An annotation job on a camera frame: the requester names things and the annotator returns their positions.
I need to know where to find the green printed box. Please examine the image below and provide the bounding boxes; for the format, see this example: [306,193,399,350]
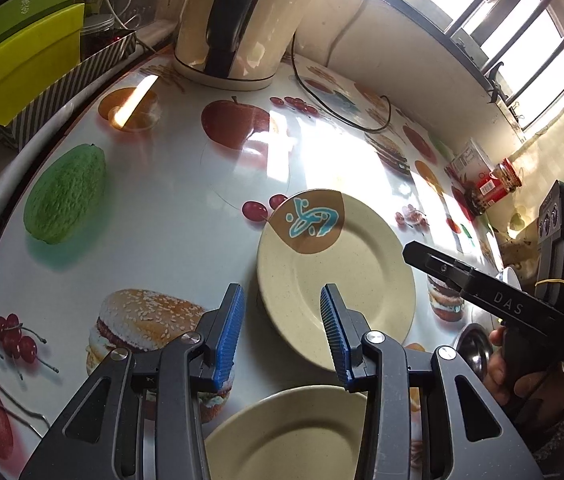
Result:
[0,0,85,61]

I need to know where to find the red label sauce jar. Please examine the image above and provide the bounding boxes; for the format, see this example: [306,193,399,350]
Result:
[464,158,522,217]

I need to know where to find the black power cable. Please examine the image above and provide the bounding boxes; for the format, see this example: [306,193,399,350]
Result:
[289,30,393,133]

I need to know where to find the white charging cable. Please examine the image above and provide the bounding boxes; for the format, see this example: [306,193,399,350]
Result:
[96,0,163,53]

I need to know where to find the yellow-green box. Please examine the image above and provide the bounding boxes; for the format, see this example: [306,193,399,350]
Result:
[0,2,86,126]

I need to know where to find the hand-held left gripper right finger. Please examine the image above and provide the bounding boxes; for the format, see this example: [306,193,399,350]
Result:
[320,283,545,480]

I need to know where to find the person's right hand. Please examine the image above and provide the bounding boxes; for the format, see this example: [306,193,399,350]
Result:
[484,327,515,407]

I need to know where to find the plain cream plate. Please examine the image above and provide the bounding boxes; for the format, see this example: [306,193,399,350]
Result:
[204,385,370,480]

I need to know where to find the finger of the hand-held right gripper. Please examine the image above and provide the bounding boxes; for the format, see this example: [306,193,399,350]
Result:
[403,241,539,333]

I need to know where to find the fruit print tablecloth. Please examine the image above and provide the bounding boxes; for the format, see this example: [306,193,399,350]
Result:
[0,52,528,480]

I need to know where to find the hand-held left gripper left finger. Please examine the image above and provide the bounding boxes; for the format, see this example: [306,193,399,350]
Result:
[19,282,245,480]

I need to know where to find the barred window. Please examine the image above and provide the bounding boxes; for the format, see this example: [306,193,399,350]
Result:
[322,0,564,133]

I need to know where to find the small steel bowl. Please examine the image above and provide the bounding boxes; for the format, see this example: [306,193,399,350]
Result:
[454,322,493,376]

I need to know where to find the white wall cable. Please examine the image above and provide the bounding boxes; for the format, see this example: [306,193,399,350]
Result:
[327,0,375,66]

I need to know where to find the cream electric kettle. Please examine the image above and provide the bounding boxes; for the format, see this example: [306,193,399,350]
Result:
[176,0,323,81]

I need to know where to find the clear plastic jar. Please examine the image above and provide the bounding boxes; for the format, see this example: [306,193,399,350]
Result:
[80,14,115,58]

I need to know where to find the round clear disc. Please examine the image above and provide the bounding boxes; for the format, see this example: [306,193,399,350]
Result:
[201,122,293,213]

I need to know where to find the black window latch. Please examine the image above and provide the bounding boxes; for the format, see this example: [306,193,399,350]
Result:
[487,62,506,106]

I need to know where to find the cream plate with brown patch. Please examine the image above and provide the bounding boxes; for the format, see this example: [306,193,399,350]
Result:
[257,189,417,372]

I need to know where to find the white and red carton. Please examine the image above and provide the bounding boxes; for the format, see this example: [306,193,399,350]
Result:
[444,137,495,186]

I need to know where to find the striped gift box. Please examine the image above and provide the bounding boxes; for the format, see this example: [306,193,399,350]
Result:
[9,30,137,151]

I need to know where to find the kettle base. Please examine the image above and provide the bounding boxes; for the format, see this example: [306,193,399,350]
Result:
[172,50,279,92]

